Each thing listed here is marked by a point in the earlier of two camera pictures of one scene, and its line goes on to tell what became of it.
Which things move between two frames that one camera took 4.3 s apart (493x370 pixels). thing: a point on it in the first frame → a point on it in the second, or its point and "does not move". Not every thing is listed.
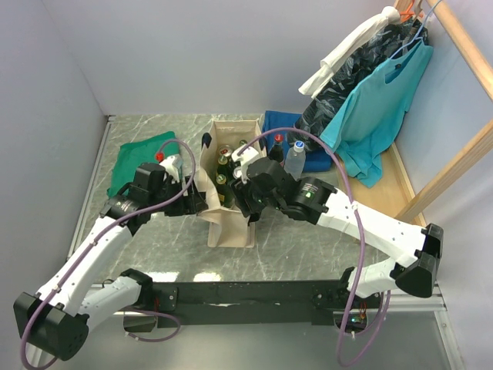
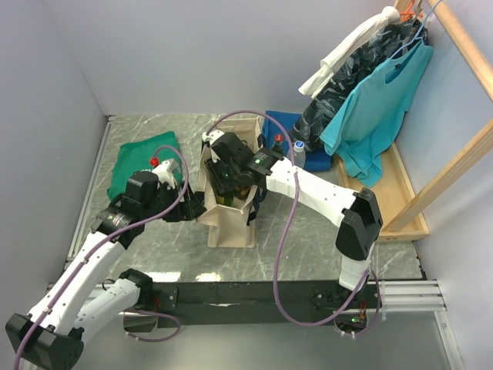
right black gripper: x=242 y=187 → x=212 y=165
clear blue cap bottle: x=295 y=161 does not move
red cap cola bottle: x=276 y=150 does not move
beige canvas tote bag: x=226 y=227 does not move
